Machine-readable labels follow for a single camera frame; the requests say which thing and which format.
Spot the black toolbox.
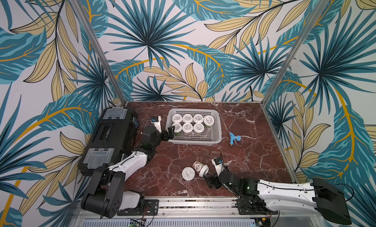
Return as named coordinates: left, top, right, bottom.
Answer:
left=78, top=107, right=139, bottom=177

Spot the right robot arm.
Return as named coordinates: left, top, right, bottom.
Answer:
left=199, top=167, right=352, bottom=225

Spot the white yogurt cup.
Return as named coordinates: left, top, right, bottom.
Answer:
left=171, top=114, right=183, bottom=124
left=182, top=123, right=193, bottom=135
left=193, top=123, right=205, bottom=135
left=182, top=114, right=193, bottom=123
left=203, top=115, right=215, bottom=128
left=193, top=161, right=209, bottom=178
left=182, top=167, right=195, bottom=181
left=193, top=114, right=204, bottom=124
left=172, top=123, right=182, bottom=136

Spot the right aluminium corner post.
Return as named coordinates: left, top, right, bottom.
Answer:
left=261, top=0, right=330, bottom=108

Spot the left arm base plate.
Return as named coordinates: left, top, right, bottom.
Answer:
left=117, top=199, right=159, bottom=216

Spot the left aluminium corner post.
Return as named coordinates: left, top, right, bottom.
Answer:
left=69, top=0, right=127, bottom=106

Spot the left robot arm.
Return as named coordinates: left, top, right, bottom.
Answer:
left=81, top=126, right=176, bottom=218

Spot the aluminium corner post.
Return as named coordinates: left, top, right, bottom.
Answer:
left=69, top=0, right=127, bottom=106
left=261, top=0, right=330, bottom=108

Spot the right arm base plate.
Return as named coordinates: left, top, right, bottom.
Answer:
left=235, top=199, right=278, bottom=216

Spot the aluminium rail frame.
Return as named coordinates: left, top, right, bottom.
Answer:
left=69, top=197, right=326, bottom=227

